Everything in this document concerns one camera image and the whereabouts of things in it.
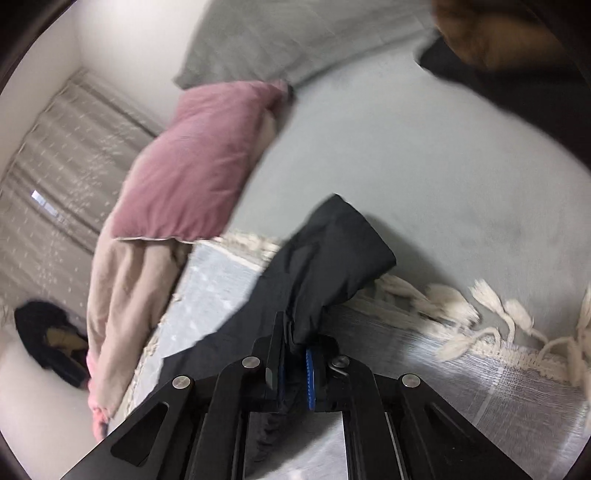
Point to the beige duvet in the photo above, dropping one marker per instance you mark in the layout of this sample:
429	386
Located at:
124	295

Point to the dark cloth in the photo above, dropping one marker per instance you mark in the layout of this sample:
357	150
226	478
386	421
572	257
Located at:
508	87

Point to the black quilted jacket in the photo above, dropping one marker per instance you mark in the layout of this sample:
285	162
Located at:
323	258

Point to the grey checked tasselled blanket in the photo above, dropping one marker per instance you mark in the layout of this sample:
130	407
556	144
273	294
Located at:
461	383

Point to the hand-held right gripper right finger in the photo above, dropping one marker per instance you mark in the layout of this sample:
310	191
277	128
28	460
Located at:
309	379

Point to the brown blurry object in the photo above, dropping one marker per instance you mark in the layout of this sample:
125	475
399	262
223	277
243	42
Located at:
489	32

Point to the dark hanging clothes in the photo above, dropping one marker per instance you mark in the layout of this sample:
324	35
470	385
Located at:
37	318

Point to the beige star-print curtain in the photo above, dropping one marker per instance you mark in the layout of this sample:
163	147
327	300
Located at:
60	170

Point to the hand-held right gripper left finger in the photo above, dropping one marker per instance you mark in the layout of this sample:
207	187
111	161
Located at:
273	374

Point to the grey pillow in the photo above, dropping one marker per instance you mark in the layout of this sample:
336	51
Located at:
286	41

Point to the pink pillow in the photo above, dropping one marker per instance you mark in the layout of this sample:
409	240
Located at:
194	166

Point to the pink blanket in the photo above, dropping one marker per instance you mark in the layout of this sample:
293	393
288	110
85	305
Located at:
98	415

